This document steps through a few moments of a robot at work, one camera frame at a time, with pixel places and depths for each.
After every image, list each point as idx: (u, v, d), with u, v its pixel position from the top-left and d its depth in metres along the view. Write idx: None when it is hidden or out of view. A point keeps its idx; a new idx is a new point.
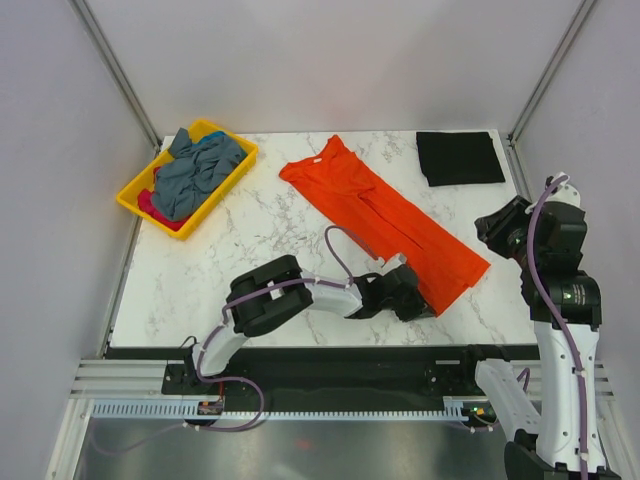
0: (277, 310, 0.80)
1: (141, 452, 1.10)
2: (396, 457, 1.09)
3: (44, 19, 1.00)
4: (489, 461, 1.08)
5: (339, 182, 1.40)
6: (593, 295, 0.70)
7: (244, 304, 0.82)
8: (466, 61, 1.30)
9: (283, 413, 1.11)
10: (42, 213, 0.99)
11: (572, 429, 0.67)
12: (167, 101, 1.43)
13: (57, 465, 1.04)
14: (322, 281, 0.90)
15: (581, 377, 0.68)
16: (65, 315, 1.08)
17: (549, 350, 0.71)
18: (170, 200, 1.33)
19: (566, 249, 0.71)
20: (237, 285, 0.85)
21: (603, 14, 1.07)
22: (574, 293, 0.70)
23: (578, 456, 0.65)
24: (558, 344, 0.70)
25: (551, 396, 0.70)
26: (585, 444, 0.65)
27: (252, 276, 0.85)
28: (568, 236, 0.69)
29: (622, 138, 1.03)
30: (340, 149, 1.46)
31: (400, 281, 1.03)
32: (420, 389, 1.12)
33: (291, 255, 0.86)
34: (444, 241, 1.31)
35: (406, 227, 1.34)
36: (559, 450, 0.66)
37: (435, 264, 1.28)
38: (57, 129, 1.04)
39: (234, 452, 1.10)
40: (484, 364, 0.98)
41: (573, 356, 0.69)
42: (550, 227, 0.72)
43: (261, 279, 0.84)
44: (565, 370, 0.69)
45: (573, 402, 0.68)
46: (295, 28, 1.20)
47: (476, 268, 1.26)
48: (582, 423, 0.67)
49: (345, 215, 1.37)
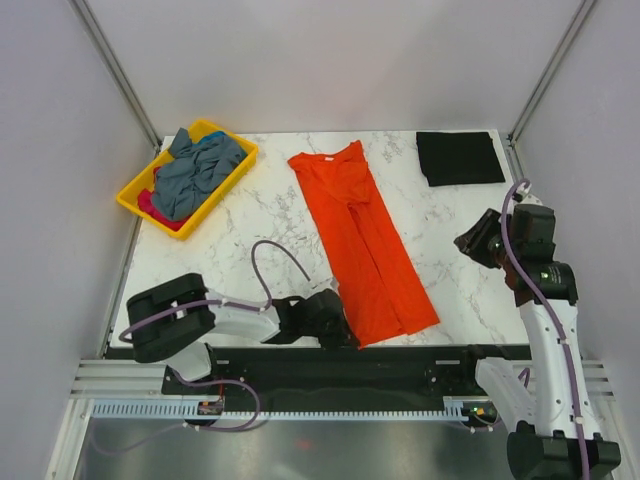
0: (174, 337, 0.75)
1: (142, 453, 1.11)
2: (396, 457, 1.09)
3: (43, 18, 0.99)
4: (489, 461, 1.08)
5: (338, 186, 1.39)
6: (569, 277, 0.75)
7: (143, 328, 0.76)
8: (467, 61, 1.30)
9: (283, 413, 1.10)
10: (42, 214, 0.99)
11: (564, 397, 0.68)
12: (166, 101, 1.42)
13: (57, 465, 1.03)
14: (231, 302, 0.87)
15: (566, 346, 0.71)
16: (64, 316, 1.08)
17: (534, 325, 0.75)
18: (170, 200, 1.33)
19: (540, 240, 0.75)
20: (135, 303, 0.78)
21: (603, 14, 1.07)
22: (552, 278, 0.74)
23: (574, 423, 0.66)
24: (541, 317, 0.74)
25: (542, 370, 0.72)
26: (579, 410, 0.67)
27: (151, 296, 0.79)
28: (541, 225, 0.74)
29: (622, 138, 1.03)
30: (357, 154, 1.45)
31: (322, 307, 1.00)
32: (420, 389, 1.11)
33: (196, 273, 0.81)
34: (401, 277, 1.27)
35: (379, 253, 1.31)
36: (555, 418, 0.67)
37: (379, 298, 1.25)
38: (56, 128, 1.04)
39: (234, 452, 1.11)
40: (484, 361, 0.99)
41: (557, 327, 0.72)
42: (524, 222, 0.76)
43: (162, 299, 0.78)
44: (551, 341, 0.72)
45: (561, 371, 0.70)
46: (295, 28, 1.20)
47: (421, 322, 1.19)
48: (574, 391, 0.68)
49: (328, 221, 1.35)
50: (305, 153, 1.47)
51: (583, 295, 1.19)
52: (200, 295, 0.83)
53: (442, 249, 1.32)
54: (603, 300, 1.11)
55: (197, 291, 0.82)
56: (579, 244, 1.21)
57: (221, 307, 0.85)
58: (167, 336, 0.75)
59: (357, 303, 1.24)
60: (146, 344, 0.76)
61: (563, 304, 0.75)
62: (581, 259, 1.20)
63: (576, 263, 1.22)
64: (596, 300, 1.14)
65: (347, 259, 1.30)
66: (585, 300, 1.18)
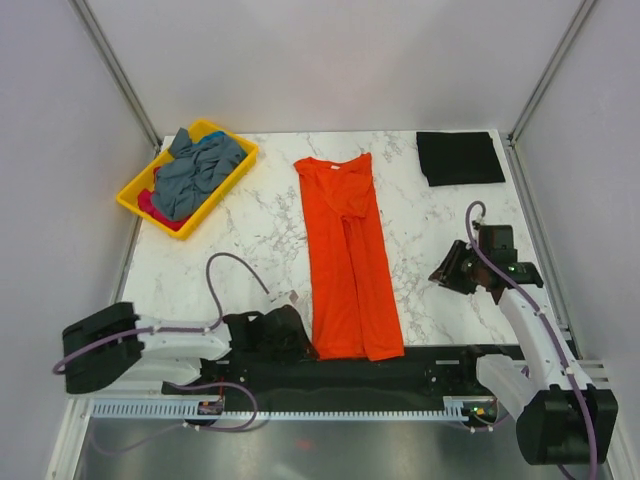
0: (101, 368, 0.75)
1: (141, 453, 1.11)
2: (396, 457, 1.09)
3: (44, 18, 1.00)
4: (489, 461, 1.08)
5: (338, 196, 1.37)
6: (533, 268, 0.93)
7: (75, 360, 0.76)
8: (466, 61, 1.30)
9: (283, 413, 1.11)
10: (43, 214, 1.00)
11: (552, 357, 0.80)
12: (166, 101, 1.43)
13: (57, 465, 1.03)
14: (163, 329, 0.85)
15: (542, 315, 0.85)
16: (64, 315, 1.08)
17: (512, 307, 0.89)
18: (170, 200, 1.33)
19: (504, 246, 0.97)
20: (70, 335, 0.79)
21: (603, 13, 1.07)
22: (519, 270, 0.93)
23: (565, 375, 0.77)
24: (515, 298, 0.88)
25: (527, 343, 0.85)
26: (566, 364, 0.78)
27: (83, 328, 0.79)
28: (501, 233, 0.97)
29: (622, 138, 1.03)
30: (362, 168, 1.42)
31: (280, 324, 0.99)
32: (420, 389, 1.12)
33: (126, 302, 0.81)
34: (378, 297, 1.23)
35: (361, 271, 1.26)
36: (549, 374, 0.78)
37: (351, 316, 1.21)
38: (56, 128, 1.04)
39: (234, 452, 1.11)
40: (484, 359, 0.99)
41: (530, 302, 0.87)
42: (487, 235, 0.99)
43: (94, 330, 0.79)
44: (530, 314, 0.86)
45: (544, 337, 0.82)
46: (295, 28, 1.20)
47: (386, 349, 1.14)
48: (559, 351, 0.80)
49: (317, 232, 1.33)
50: (312, 157, 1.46)
51: (583, 295, 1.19)
52: (132, 324, 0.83)
53: (442, 249, 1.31)
54: (602, 300, 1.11)
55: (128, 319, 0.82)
56: (579, 245, 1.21)
57: (154, 335, 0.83)
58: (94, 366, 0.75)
59: (323, 318, 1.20)
60: (78, 375, 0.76)
61: (533, 286, 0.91)
62: (581, 259, 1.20)
63: (576, 263, 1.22)
64: (595, 299, 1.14)
65: (327, 271, 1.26)
66: (585, 300, 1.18)
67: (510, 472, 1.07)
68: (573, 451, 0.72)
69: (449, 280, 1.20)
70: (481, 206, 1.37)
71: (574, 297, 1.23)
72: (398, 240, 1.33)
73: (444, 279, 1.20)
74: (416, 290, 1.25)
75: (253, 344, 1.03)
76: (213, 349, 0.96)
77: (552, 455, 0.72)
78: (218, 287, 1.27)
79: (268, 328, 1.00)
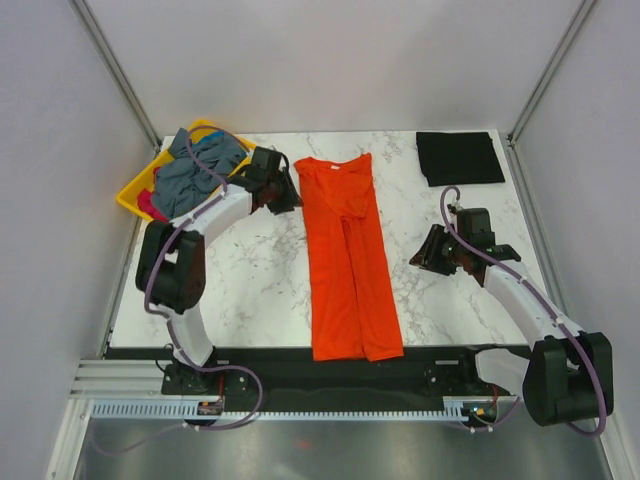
0: (188, 264, 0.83)
1: (142, 452, 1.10)
2: (396, 456, 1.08)
3: (44, 19, 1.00)
4: (489, 460, 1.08)
5: (338, 195, 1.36)
6: (508, 247, 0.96)
7: (162, 288, 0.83)
8: (467, 60, 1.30)
9: (283, 413, 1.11)
10: (41, 213, 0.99)
11: (541, 313, 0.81)
12: (166, 101, 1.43)
13: (57, 465, 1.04)
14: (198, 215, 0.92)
15: (525, 281, 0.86)
16: (64, 315, 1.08)
17: (497, 280, 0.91)
18: (170, 200, 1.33)
19: (482, 231, 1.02)
20: (141, 277, 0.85)
21: (603, 14, 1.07)
22: (496, 250, 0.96)
23: (557, 326, 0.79)
24: (498, 272, 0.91)
25: (519, 311, 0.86)
26: (555, 315, 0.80)
27: (146, 266, 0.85)
28: (478, 218, 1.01)
29: (622, 138, 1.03)
30: (363, 168, 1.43)
31: (269, 153, 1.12)
32: (420, 389, 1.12)
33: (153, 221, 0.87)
34: (376, 297, 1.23)
35: (360, 271, 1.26)
36: (542, 329, 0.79)
37: (348, 315, 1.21)
38: (56, 129, 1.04)
39: (234, 452, 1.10)
40: (484, 354, 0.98)
41: (512, 272, 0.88)
42: (465, 220, 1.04)
43: (152, 259, 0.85)
44: (513, 283, 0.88)
45: (529, 298, 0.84)
46: (295, 29, 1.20)
47: (384, 350, 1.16)
48: (547, 307, 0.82)
49: (317, 231, 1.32)
50: (312, 157, 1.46)
51: (583, 294, 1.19)
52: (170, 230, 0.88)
53: None
54: (602, 299, 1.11)
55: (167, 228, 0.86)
56: (579, 244, 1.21)
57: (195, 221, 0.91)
58: (179, 270, 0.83)
59: (321, 319, 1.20)
60: (175, 294, 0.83)
61: (513, 261, 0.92)
62: (581, 258, 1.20)
63: (576, 262, 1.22)
64: (595, 299, 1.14)
65: (325, 271, 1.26)
66: (584, 299, 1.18)
67: (511, 472, 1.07)
68: (583, 405, 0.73)
69: (432, 264, 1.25)
70: (455, 191, 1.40)
71: (574, 297, 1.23)
72: (398, 240, 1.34)
73: (427, 263, 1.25)
74: (416, 290, 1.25)
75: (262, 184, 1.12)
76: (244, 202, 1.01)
77: (563, 412, 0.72)
78: (218, 287, 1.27)
79: (258, 165, 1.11)
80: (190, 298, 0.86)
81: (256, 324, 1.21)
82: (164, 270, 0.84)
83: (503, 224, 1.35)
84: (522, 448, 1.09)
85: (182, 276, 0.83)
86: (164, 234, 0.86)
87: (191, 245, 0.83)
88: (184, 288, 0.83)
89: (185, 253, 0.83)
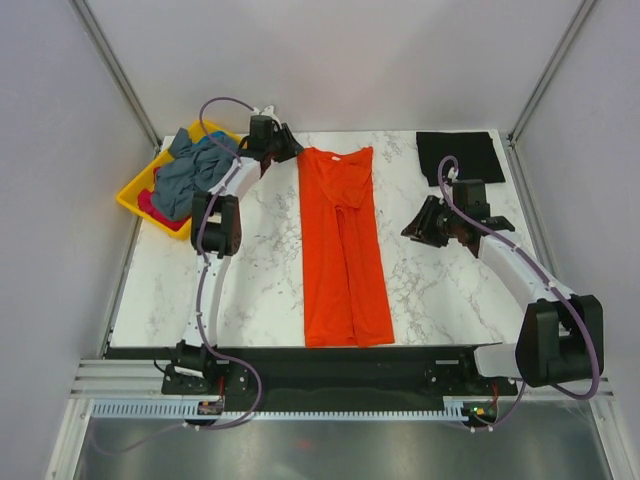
0: (230, 222, 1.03)
1: (142, 453, 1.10)
2: (396, 457, 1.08)
3: (44, 20, 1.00)
4: (489, 460, 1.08)
5: (334, 185, 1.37)
6: (503, 218, 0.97)
7: (213, 243, 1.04)
8: (466, 61, 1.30)
9: (283, 413, 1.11)
10: (41, 213, 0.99)
11: (534, 279, 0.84)
12: (166, 101, 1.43)
13: (57, 465, 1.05)
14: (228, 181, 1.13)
15: (519, 249, 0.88)
16: (64, 315, 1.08)
17: (492, 250, 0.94)
18: (170, 200, 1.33)
19: (478, 202, 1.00)
20: (193, 236, 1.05)
21: (603, 14, 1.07)
22: (490, 221, 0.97)
23: (549, 290, 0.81)
24: (493, 243, 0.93)
25: (514, 281, 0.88)
26: (547, 279, 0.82)
27: (196, 227, 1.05)
28: (473, 189, 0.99)
29: (621, 138, 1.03)
30: (363, 162, 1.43)
31: (262, 122, 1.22)
32: (420, 389, 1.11)
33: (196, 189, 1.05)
34: (368, 290, 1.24)
35: (353, 262, 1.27)
36: (534, 292, 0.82)
37: (340, 306, 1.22)
38: (56, 130, 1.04)
39: (234, 452, 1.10)
40: (481, 350, 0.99)
41: (506, 242, 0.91)
42: (461, 191, 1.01)
43: (199, 220, 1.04)
44: (507, 252, 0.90)
45: (524, 265, 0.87)
46: (295, 30, 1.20)
47: (374, 337, 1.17)
48: (539, 273, 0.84)
49: (312, 223, 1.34)
50: (313, 147, 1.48)
51: (583, 294, 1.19)
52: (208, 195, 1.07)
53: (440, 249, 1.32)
54: (602, 300, 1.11)
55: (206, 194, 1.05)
56: (579, 244, 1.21)
57: (226, 187, 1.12)
58: (225, 224, 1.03)
59: (314, 306, 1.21)
60: (224, 245, 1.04)
61: (507, 231, 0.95)
62: (581, 258, 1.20)
63: (576, 262, 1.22)
64: (596, 298, 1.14)
65: (317, 260, 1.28)
66: None
67: (511, 472, 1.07)
68: (573, 366, 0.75)
69: (425, 234, 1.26)
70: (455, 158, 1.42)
71: None
72: (398, 240, 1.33)
73: (421, 233, 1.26)
74: (416, 290, 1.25)
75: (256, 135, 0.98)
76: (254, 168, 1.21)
77: (555, 373, 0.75)
78: None
79: (256, 134, 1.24)
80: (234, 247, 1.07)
81: (255, 324, 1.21)
82: (210, 227, 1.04)
83: None
84: (522, 448, 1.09)
85: (226, 230, 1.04)
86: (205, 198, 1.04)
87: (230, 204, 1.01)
88: (229, 239, 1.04)
89: (226, 212, 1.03)
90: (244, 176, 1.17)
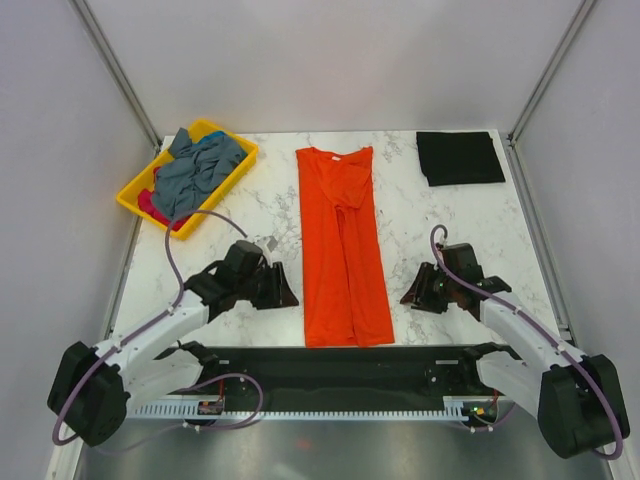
0: (103, 404, 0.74)
1: (142, 453, 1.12)
2: (396, 457, 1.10)
3: (43, 18, 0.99)
4: (485, 460, 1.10)
5: (334, 185, 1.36)
6: (498, 280, 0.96)
7: (72, 419, 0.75)
8: (466, 61, 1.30)
9: (283, 413, 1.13)
10: (42, 214, 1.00)
11: (542, 343, 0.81)
12: (167, 101, 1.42)
13: (57, 465, 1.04)
14: (129, 339, 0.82)
15: (522, 312, 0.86)
16: (64, 317, 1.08)
17: (495, 317, 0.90)
18: (170, 200, 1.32)
19: (469, 266, 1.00)
20: (54, 404, 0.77)
21: (604, 14, 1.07)
22: (486, 283, 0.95)
23: (560, 354, 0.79)
24: (493, 306, 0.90)
25: (520, 343, 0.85)
26: (556, 343, 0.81)
27: (58, 391, 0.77)
28: (464, 255, 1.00)
29: (622, 138, 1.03)
30: (363, 162, 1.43)
31: (244, 253, 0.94)
32: (420, 389, 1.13)
33: (79, 342, 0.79)
34: (369, 290, 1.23)
35: (352, 261, 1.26)
36: (546, 358, 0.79)
37: (340, 305, 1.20)
38: (55, 129, 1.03)
39: (234, 451, 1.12)
40: (484, 360, 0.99)
41: (507, 304, 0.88)
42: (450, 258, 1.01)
43: (69, 386, 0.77)
44: (509, 315, 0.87)
45: (530, 332, 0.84)
46: (295, 29, 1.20)
47: (374, 337, 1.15)
48: (546, 336, 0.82)
49: (312, 223, 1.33)
50: (313, 146, 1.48)
51: (583, 295, 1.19)
52: (94, 354, 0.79)
53: None
54: (602, 301, 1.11)
55: (90, 356, 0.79)
56: (579, 245, 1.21)
57: (121, 350, 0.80)
58: (95, 404, 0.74)
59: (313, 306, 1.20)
60: (85, 428, 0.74)
61: (505, 292, 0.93)
62: (581, 260, 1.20)
63: (577, 263, 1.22)
64: (596, 299, 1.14)
65: (317, 259, 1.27)
66: (584, 301, 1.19)
67: (508, 472, 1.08)
68: (597, 430, 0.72)
69: (424, 300, 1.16)
70: (442, 230, 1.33)
71: (574, 298, 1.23)
72: (398, 240, 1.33)
73: (419, 300, 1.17)
74: None
75: (230, 288, 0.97)
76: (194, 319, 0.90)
77: (585, 442, 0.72)
78: None
79: (232, 264, 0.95)
80: (99, 437, 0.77)
81: (255, 324, 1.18)
82: (78, 400, 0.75)
83: (504, 224, 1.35)
84: (520, 449, 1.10)
85: (97, 414, 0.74)
86: (87, 361, 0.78)
87: (108, 384, 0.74)
88: (96, 425, 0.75)
89: (99, 390, 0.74)
90: (157, 338, 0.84)
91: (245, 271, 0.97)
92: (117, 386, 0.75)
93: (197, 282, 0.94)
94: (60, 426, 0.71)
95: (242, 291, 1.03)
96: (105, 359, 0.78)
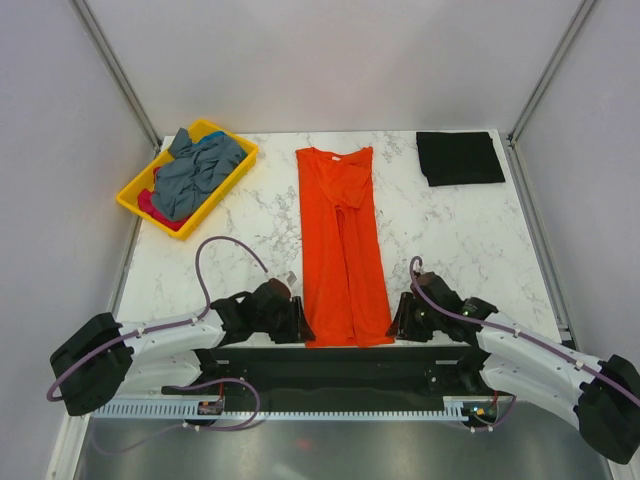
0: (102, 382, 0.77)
1: (142, 452, 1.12)
2: (396, 456, 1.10)
3: (44, 19, 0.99)
4: (485, 460, 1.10)
5: (334, 186, 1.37)
6: (479, 301, 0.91)
7: (63, 382, 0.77)
8: (466, 61, 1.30)
9: (283, 413, 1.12)
10: (43, 214, 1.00)
11: (559, 362, 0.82)
12: (167, 102, 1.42)
13: (57, 465, 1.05)
14: (151, 330, 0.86)
15: (522, 333, 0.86)
16: (64, 317, 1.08)
17: (501, 347, 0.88)
18: (170, 200, 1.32)
19: (445, 293, 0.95)
20: (56, 360, 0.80)
21: (604, 14, 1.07)
22: (470, 310, 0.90)
23: (580, 369, 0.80)
24: (489, 333, 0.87)
25: (533, 367, 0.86)
26: (572, 359, 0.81)
27: (67, 349, 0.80)
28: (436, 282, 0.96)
29: (622, 138, 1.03)
30: (364, 161, 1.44)
31: (271, 294, 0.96)
32: (420, 389, 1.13)
33: (105, 313, 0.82)
34: (369, 291, 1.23)
35: (353, 262, 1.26)
36: (571, 379, 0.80)
37: (339, 305, 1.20)
38: (55, 129, 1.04)
39: (234, 451, 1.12)
40: (488, 368, 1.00)
41: (505, 329, 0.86)
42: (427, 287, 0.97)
43: (78, 350, 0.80)
44: (511, 339, 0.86)
45: (542, 353, 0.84)
46: (295, 30, 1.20)
47: (374, 337, 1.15)
48: (558, 353, 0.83)
49: (312, 223, 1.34)
50: (313, 147, 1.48)
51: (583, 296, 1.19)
52: (117, 331, 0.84)
53: (441, 249, 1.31)
54: (602, 302, 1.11)
55: (111, 329, 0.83)
56: (578, 244, 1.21)
57: (140, 337, 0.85)
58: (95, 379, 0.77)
59: (314, 305, 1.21)
60: (72, 397, 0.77)
61: (493, 314, 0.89)
62: (581, 259, 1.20)
63: (577, 263, 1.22)
64: (596, 300, 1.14)
65: (317, 260, 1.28)
66: (584, 301, 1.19)
67: (509, 472, 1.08)
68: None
69: (409, 332, 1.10)
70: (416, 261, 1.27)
71: (574, 299, 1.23)
72: (398, 240, 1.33)
73: (404, 332, 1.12)
74: None
75: (248, 322, 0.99)
76: (210, 338, 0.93)
77: (633, 439, 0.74)
78: (218, 287, 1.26)
79: (259, 300, 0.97)
80: (81, 410, 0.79)
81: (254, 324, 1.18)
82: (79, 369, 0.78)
83: (503, 224, 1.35)
84: (521, 448, 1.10)
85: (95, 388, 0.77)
86: (106, 334, 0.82)
87: (116, 364, 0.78)
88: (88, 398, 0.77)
89: (105, 367, 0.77)
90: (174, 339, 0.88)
91: (268, 310, 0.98)
92: (122, 369, 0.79)
93: (221, 307, 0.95)
94: (56, 389, 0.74)
95: (262, 326, 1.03)
96: (124, 339, 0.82)
